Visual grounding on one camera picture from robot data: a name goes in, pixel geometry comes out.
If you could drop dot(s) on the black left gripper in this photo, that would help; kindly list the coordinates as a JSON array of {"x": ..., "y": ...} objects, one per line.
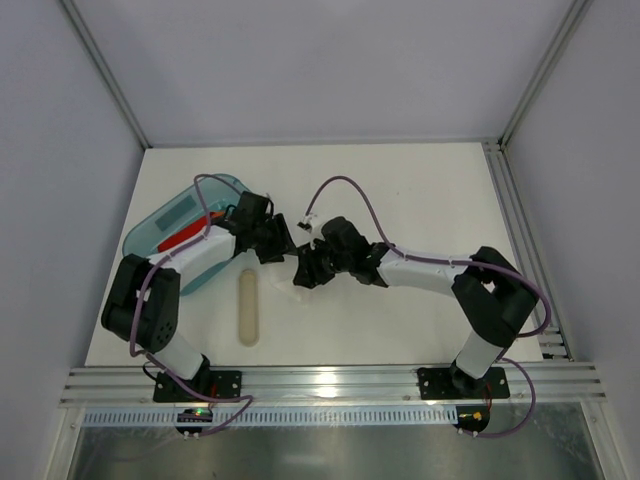
[{"x": 273, "y": 236}]

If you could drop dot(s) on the aluminium front rail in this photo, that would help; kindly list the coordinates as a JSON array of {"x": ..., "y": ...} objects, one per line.
[{"x": 374, "y": 384}]

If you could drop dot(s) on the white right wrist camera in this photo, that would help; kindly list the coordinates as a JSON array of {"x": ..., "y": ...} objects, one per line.
[{"x": 312, "y": 224}]

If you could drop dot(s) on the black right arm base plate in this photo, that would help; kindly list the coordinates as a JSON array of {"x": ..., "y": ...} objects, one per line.
[{"x": 445, "y": 383}]

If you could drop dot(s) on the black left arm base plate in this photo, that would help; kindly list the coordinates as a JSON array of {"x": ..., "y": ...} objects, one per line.
[{"x": 207, "y": 383}]

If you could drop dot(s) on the red flat plastic object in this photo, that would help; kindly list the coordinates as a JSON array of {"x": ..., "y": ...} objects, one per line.
[{"x": 182, "y": 235}]

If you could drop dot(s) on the aluminium rail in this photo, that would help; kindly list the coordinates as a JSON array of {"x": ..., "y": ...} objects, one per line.
[
  {"x": 374, "y": 384},
  {"x": 553, "y": 342}
]

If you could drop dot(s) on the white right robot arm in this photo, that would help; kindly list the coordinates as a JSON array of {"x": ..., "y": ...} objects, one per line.
[{"x": 494, "y": 297}]

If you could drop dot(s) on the white paper napkin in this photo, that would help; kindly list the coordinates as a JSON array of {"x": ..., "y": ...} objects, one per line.
[{"x": 280, "y": 277}]

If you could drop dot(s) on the slotted cable duct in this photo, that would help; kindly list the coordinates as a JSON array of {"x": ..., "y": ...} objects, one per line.
[{"x": 272, "y": 416}]

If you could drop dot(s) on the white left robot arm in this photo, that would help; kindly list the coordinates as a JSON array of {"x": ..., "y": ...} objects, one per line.
[{"x": 142, "y": 306}]

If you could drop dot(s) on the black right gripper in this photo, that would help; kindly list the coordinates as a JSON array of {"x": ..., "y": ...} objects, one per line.
[{"x": 318, "y": 260}]

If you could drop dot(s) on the aluminium right side rail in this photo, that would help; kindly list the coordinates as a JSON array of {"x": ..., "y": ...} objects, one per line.
[{"x": 553, "y": 342}]

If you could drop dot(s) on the teal translucent plastic bin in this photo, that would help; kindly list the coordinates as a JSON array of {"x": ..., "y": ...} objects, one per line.
[{"x": 144, "y": 237}]

